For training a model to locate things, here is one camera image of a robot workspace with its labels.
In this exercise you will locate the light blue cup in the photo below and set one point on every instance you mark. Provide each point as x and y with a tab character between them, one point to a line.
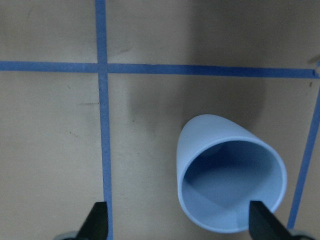
220	168

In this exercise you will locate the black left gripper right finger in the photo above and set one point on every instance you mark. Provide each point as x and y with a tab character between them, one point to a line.
263	225

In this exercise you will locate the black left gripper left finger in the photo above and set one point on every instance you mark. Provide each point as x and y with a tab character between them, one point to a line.
95	226

